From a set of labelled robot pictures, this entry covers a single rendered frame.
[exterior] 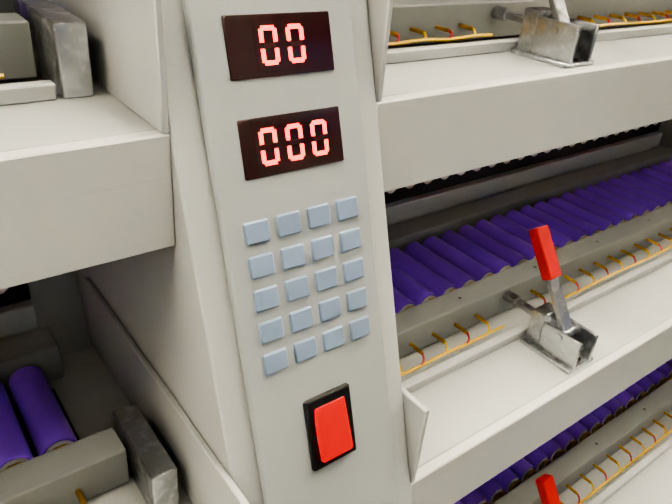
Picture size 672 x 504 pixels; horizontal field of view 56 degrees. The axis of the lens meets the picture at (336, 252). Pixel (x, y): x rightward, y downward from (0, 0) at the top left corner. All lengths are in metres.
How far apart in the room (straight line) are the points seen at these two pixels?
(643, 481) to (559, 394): 0.26
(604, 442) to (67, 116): 0.54
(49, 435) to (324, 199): 0.18
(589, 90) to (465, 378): 0.19
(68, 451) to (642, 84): 0.39
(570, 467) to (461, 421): 0.24
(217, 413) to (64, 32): 0.15
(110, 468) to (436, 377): 0.19
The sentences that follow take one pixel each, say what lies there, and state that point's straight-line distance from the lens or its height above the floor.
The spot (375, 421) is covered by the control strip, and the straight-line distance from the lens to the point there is 0.30.
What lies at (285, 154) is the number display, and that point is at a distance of 0.25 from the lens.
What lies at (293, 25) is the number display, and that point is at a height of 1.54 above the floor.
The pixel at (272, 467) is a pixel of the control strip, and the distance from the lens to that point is 0.28.
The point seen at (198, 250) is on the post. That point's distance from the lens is 0.24.
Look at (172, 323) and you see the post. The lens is 0.28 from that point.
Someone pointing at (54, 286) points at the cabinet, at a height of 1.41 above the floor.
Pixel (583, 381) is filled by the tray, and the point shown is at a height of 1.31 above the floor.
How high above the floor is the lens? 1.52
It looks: 16 degrees down
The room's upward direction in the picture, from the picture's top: 6 degrees counter-clockwise
